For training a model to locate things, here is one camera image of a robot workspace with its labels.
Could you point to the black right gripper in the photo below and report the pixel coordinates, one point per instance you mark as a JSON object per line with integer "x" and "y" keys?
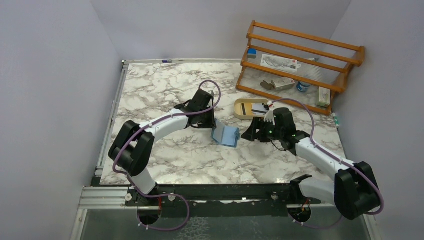
{"x": 251, "y": 134}

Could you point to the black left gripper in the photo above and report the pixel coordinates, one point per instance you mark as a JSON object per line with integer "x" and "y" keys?
{"x": 211, "y": 123}

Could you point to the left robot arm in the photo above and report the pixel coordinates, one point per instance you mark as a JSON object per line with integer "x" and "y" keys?
{"x": 132, "y": 148}

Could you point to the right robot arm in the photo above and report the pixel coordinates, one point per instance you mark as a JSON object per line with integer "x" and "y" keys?
{"x": 353, "y": 190}

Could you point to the gold card with stripe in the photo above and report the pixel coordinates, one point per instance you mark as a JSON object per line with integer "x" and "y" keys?
{"x": 246, "y": 109}

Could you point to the grey card upper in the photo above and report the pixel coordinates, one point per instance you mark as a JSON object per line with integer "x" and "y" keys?
{"x": 259, "y": 109}

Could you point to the cream oval tray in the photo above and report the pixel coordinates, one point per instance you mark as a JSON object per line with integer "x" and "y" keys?
{"x": 237, "y": 110}

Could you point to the olive tape dispenser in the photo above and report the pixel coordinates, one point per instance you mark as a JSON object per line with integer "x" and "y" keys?
{"x": 267, "y": 86}

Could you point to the grey stapler box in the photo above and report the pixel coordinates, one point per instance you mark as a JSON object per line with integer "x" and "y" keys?
{"x": 282, "y": 83}

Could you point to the blue grey eraser block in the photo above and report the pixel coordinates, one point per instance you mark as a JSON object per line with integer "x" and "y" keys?
{"x": 251, "y": 53}

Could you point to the white printed flat package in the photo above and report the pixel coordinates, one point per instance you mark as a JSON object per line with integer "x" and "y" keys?
{"x": 280, "y": 63}

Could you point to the orange wooden shelf rack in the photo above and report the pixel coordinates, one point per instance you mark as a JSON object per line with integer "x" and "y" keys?
{"x": 325, "y": 63}

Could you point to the green white small box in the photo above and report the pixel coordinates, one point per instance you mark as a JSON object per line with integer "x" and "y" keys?
{"x": 323, "y": 97}

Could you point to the green white tube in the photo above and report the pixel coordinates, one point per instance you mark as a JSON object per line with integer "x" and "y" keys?
{"x": 336, "y": 120}

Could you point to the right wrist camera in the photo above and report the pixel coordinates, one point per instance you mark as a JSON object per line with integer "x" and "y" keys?
{"x": 269, "y": 117}

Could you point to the aluminium frame rail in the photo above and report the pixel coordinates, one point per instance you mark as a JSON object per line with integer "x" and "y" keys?
{"x": 227, "y": 188}

